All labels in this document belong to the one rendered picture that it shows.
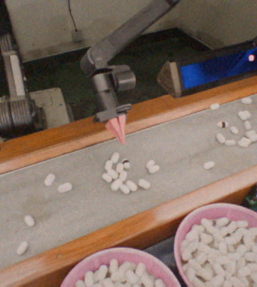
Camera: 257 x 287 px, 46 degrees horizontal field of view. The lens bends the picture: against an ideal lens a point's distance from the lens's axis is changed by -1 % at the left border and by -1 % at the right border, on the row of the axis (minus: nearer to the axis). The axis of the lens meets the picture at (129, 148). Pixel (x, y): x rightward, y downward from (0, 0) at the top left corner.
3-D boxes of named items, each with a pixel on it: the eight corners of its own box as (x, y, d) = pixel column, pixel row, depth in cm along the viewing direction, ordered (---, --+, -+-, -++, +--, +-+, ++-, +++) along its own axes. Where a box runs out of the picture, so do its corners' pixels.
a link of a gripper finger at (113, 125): (143, 137, 82) (130, 105, 83) (119, 145, 80) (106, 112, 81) (135, 141, 89) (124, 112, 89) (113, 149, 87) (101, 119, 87)
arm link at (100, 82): (85, 80, 87) (91, 71, 82) (106, 76, 90) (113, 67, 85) (93, 102, 86) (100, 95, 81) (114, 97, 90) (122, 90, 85)
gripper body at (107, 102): (133, 109, 83) (123, 84, 84) (98, 119, 80) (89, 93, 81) (126, 116, 89) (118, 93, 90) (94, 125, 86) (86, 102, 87)
